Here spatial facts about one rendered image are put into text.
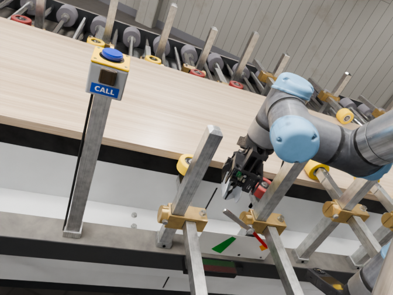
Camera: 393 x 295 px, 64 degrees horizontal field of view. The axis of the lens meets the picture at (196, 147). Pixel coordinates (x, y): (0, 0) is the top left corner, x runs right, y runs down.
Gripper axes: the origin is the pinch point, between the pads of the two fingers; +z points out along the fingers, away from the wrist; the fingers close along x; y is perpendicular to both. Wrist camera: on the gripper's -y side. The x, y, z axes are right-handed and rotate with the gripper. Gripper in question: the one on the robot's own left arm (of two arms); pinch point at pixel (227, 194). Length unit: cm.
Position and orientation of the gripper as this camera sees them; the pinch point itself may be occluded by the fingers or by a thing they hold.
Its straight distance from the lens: 83.9
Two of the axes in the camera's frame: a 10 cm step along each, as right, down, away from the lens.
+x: 9.2, 3.9, 0.4
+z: -3.4, 7.5, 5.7
